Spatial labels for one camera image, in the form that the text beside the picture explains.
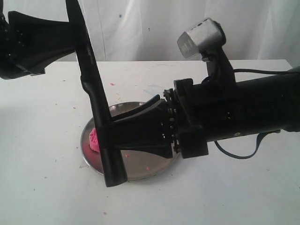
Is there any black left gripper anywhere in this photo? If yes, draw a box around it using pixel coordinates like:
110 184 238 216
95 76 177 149
0 10 76 80

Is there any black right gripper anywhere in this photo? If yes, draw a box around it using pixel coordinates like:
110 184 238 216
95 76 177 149
98 78 244 158

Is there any black knife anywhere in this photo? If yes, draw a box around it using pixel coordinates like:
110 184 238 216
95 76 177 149
66 0 128 187

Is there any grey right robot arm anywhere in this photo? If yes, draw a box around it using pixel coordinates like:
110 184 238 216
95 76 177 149
97 71 300 158

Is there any pink play dough lump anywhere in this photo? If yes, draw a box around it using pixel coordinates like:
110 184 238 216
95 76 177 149
89 127 100 153

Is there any round steel plate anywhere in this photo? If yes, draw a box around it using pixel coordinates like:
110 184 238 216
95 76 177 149
79 101 180 181

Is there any white backdrop curtain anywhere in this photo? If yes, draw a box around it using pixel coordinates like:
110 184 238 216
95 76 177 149
0 0 300 63

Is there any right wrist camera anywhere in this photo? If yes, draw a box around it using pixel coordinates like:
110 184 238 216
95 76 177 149
177 17 226 62

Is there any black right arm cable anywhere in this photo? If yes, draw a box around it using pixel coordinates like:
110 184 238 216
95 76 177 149
201 55 300 160

